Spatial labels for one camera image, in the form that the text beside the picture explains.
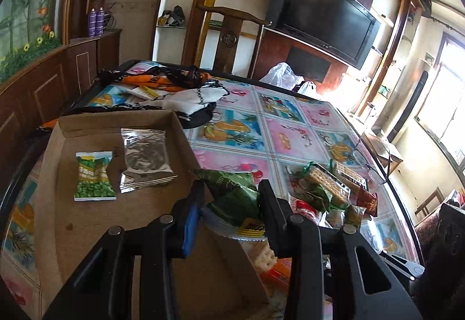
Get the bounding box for orange cracker packet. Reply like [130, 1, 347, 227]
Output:
[254, 246, 293, 293]

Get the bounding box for wooden side cabinet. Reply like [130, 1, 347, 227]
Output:
[0, 29, 122, 175]

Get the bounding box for printed fruit tablecloth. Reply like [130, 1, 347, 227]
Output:
[0, 62, 418, 320]

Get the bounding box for floral wall mural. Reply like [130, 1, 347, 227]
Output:
[0, 0, 78, 82]

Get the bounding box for black tall pole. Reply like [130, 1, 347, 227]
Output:
[389, 70, 430, 143]

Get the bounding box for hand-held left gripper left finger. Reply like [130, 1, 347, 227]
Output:
[42, 180, 205, 320]

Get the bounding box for window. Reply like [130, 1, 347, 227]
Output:
[414, 33, 465, 168]

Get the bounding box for coiled cable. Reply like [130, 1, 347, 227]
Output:
[105, 7, 119, 30]

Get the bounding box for dark green snack packet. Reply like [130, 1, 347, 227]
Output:
[194, 168, 268, 241]

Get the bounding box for eyeglasses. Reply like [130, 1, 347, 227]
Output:
[354, 134, 397, 186]

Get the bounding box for silver foil snack packet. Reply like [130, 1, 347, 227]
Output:
[119, 127, 178, 193]

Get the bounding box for small white plastic bag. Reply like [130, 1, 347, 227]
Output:
[296, 81, 320, 97]

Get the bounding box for black orange white scarf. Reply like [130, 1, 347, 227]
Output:
[71, 65, 233, 129]

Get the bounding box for wooden wall unit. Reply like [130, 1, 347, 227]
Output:
[182, 0, 433, 124]

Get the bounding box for green pea snack packet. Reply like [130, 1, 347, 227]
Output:
[74, 151, 117, 202]

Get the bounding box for black flat television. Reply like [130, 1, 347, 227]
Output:
[271, 0, 381, 70]

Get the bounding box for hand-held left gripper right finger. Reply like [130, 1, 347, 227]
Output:
[258, 180, 424, 320]

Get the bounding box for shallow cardboard box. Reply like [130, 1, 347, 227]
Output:
[33, 110, 271, 320]

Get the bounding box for dark object on shelf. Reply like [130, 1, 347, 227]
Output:
[158, 5, 187, 29]

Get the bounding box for wooden chair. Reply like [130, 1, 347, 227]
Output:
[196, 3, 273, 75]

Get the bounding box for pile of assorted snack packets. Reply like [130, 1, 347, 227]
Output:
[287, 159, 378, 233]

